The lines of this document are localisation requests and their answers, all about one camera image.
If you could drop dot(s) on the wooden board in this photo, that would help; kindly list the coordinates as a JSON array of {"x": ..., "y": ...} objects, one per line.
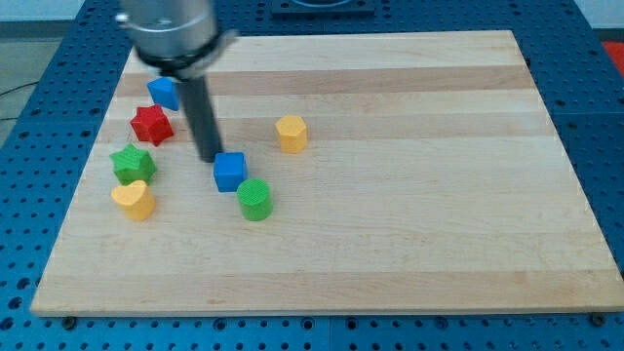
[{"x": 433, "y": 182}]

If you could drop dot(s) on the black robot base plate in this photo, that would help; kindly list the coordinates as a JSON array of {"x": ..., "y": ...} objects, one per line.
[{"x": 321, "y": 7}]

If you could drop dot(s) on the blue wedge block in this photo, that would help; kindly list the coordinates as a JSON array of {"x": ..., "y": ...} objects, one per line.
[{"x": 163, "y": 92}]

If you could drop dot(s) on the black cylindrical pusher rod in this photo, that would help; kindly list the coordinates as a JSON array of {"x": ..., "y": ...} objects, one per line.
[{"x": 197, "y": 107}]

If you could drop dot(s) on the green star block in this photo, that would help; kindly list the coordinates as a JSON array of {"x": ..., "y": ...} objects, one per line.
[{"x": 131, "y": 164}]

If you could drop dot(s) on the red star block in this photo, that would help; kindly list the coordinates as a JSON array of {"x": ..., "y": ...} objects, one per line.
[{"x": 151, "y": 124}]

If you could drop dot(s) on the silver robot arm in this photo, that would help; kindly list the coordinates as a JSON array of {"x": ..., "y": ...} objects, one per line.
[{"x": 179, "y": 39}]

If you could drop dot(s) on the green cylinder block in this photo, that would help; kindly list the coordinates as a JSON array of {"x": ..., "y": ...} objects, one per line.
[{"x": 254, "y": 197}]

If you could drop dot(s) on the yellow hexagon block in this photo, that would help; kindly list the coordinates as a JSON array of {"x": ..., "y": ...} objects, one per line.
[{"x": 292, "y": 133}]

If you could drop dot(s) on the yellow heart block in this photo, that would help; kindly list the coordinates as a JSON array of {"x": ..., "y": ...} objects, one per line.
[{"x": 135, "y": 200}]

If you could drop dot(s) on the blue cube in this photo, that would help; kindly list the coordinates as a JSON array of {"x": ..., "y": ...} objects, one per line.
[{"x": 230, "y": 170}]

